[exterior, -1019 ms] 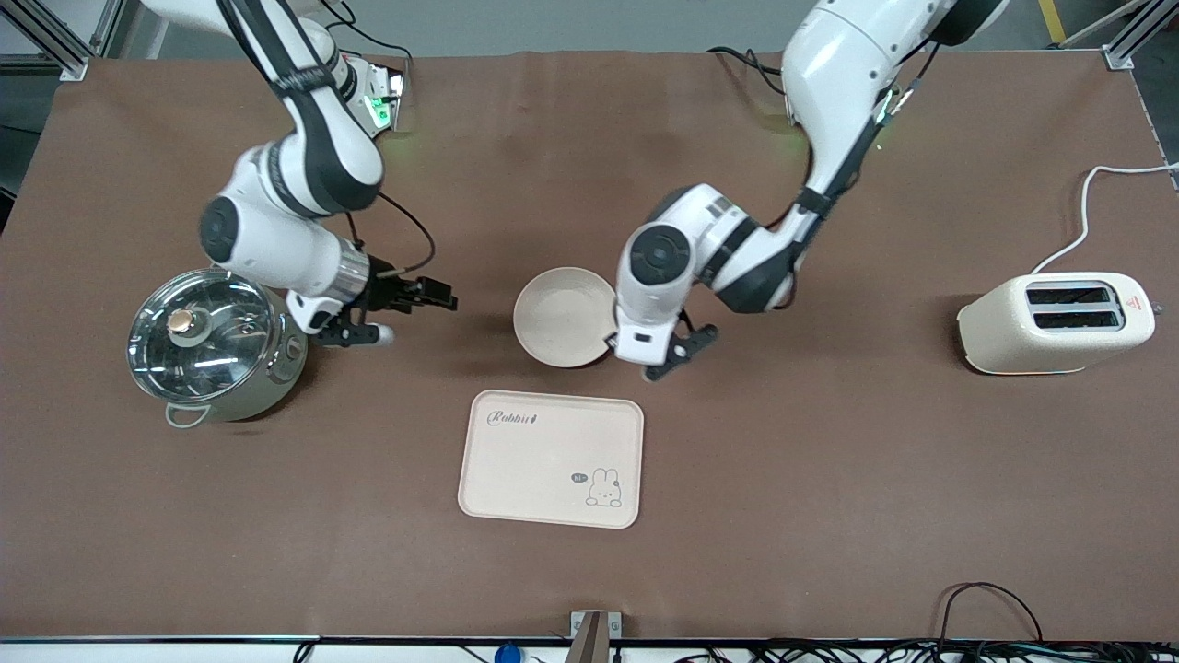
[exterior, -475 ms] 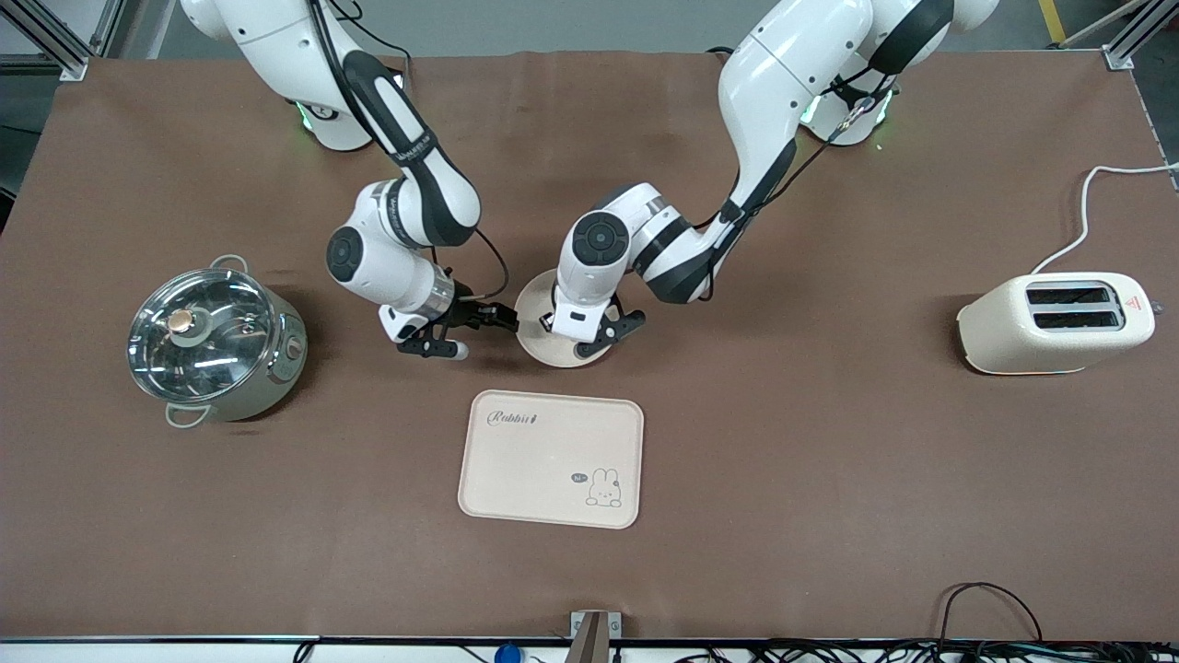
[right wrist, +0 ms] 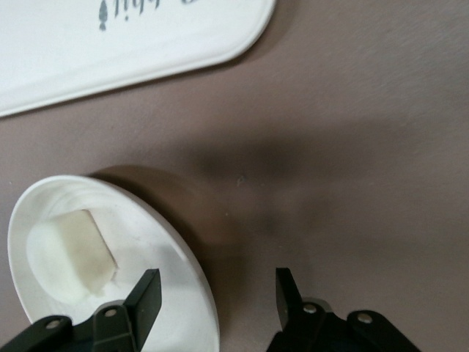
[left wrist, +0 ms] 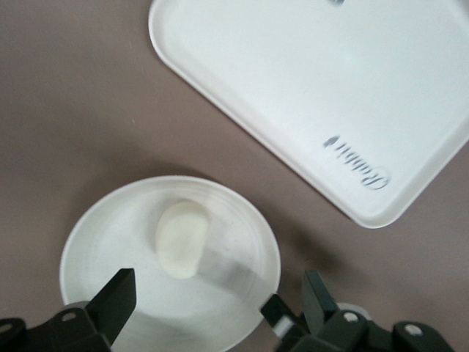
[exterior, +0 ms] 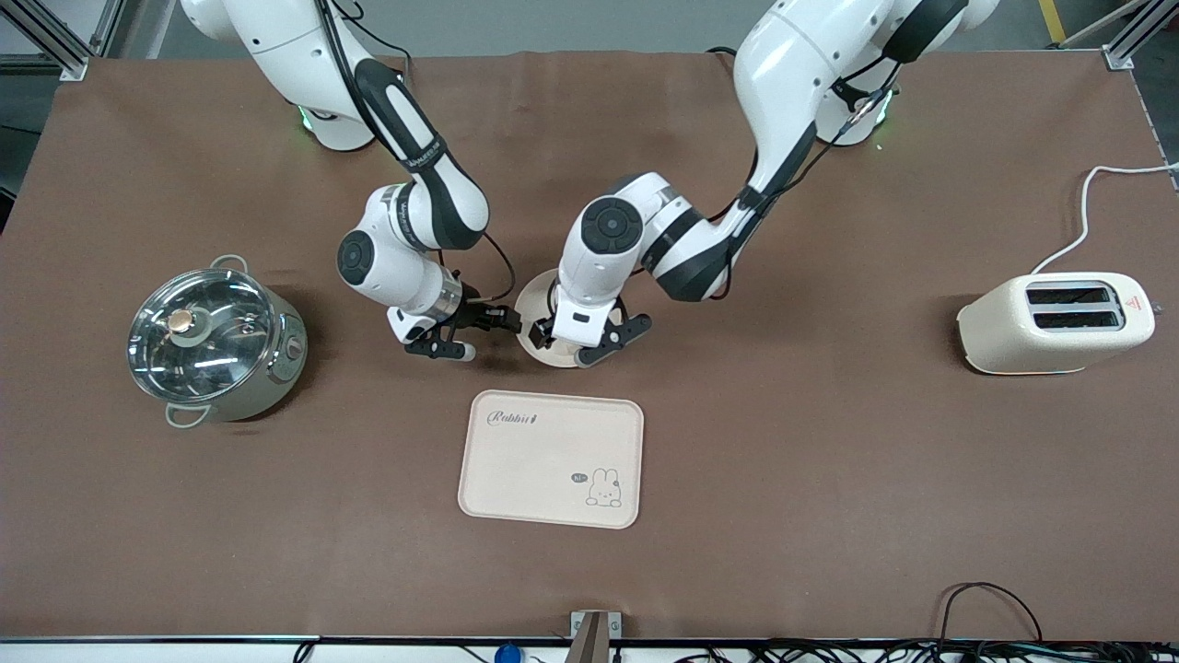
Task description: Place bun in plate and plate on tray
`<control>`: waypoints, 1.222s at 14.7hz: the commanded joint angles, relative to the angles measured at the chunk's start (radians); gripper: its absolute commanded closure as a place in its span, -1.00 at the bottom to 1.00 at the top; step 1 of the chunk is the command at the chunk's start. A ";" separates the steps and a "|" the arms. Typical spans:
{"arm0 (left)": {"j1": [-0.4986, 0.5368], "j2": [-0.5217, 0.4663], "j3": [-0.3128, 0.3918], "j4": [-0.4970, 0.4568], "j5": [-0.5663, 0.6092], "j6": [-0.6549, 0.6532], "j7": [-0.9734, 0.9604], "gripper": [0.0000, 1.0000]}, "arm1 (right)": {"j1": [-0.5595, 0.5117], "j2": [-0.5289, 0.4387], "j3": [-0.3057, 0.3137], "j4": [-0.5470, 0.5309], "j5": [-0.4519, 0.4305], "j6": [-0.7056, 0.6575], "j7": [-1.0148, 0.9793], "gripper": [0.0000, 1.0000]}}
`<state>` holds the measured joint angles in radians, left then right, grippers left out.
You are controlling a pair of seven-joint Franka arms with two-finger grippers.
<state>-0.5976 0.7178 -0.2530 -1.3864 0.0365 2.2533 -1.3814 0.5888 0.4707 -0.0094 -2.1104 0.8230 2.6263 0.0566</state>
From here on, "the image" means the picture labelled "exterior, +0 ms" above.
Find round cream plate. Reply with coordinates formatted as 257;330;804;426
513;269;627;369

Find cream rabbit print tray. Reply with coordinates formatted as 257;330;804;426
458;390;645;530

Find steel electric cooking pot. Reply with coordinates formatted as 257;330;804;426
126;255;309;430

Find glass pot lid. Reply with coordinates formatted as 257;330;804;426
127;268;277;403

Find brown table mat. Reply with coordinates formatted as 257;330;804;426
0;46;1179;641

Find cream two-slot toaster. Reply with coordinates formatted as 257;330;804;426
956;272;1157;376

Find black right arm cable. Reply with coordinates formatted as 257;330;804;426
313;0;517;305

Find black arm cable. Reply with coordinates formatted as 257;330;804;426
313;0;517;305
737;55;902;215

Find black right base cable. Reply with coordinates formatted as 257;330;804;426
345;0;413;79

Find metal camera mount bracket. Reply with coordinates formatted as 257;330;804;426
570;610;623;663

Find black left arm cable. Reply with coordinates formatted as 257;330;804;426
737;55;902;215

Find aluminium frame profile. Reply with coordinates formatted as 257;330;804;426
1101;0;1179;70
0;0;125;84

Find tangled black floor cables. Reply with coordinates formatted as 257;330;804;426
645;639;1179;663

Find looped black cable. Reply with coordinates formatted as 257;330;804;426
938;582;1044;646

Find white toaster power cable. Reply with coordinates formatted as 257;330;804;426
1030;164;1179;275

